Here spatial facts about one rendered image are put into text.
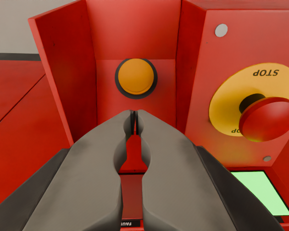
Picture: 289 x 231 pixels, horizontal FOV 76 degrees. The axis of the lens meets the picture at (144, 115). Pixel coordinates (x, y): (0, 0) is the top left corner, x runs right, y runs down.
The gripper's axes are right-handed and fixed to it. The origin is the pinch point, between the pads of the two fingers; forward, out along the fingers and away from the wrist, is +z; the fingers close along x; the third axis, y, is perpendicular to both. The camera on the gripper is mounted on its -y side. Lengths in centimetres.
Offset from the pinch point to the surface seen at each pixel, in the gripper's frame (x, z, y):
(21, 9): -49, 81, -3
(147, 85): 1.1, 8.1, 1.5
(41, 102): -29, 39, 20
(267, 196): 12.3, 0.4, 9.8
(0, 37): -63, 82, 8
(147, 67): 1.2, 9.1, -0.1
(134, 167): -1.1, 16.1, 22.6
